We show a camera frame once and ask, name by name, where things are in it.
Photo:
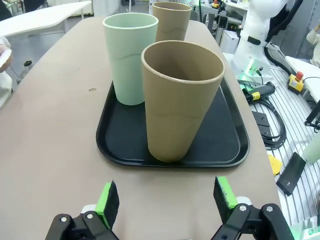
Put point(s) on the black flat plate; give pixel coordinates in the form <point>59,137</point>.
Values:
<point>291,175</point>

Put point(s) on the white box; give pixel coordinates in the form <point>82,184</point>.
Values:
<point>230,41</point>

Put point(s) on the white flat board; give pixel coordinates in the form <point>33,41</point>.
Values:
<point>307,67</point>

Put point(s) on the yellow grey emergency stop box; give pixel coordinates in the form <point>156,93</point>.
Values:
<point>295,85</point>

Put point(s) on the person's right hand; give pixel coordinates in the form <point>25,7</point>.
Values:
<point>3,43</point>

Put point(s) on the black mounting blocks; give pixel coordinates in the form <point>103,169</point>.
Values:
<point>261,122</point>

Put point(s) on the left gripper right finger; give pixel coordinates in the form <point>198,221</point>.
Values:
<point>223,197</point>

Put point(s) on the brown plastic cup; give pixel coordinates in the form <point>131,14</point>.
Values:
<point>175,112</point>
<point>172,27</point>

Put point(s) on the black round knob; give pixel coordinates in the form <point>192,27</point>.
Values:
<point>28,63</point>

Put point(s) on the black plastic tray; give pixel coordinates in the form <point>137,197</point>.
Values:
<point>217,140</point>

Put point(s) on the yellow flat object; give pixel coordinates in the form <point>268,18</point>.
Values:
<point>275,165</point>

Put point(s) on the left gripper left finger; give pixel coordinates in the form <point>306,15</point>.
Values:
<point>110,200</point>

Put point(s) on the white room table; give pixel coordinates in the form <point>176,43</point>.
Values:
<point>37,17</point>

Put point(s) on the black handheld device yellow label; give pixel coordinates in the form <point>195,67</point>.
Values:
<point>265,90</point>

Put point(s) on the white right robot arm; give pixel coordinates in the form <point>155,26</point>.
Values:
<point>255,25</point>

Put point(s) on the aluminium profile frame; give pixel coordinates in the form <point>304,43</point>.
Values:
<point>220,22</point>

